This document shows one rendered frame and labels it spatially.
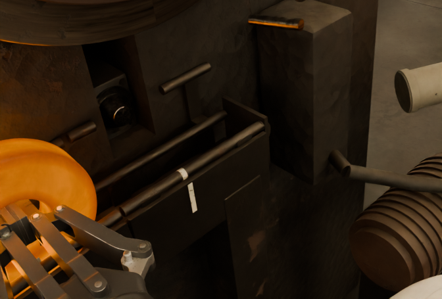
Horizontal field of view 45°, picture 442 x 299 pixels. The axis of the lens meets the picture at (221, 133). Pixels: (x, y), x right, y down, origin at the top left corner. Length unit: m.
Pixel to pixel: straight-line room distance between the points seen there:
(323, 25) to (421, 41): 1.77
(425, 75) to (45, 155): 0.50
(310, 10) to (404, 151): 1.13
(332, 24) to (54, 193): 0.36
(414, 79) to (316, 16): 0.17
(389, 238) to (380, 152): 0.99
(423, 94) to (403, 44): 1.62
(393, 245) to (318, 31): 0.30
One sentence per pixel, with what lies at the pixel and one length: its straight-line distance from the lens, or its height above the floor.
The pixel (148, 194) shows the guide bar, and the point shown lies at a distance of 0.54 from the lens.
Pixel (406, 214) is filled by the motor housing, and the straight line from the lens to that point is 0.76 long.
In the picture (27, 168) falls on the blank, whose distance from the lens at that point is 0.46.
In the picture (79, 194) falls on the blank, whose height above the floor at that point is 0.75.
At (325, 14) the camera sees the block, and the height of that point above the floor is 0.80.
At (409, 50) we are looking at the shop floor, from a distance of 2.31.
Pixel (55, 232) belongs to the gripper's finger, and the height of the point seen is 0.77.
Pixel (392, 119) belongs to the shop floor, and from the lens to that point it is 1.88.
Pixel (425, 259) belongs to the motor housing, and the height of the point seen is 0.50.
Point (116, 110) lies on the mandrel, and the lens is 0.61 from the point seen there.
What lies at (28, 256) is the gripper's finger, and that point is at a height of 0.77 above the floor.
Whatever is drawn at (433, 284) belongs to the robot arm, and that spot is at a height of 0.75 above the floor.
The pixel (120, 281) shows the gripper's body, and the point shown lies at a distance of 0.40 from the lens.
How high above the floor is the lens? 1.06
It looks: 36 degrees down
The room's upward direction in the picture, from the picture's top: 7 degrees counter-clockwise
